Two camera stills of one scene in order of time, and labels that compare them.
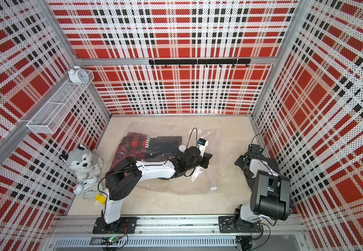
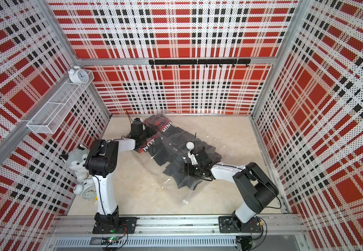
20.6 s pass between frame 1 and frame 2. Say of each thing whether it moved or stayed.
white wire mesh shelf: stayed
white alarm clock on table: stayed
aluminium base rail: stayed
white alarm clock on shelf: stayed
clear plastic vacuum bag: moved
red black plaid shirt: moved
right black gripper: moved
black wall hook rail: stayed
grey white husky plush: stayed
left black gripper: moved
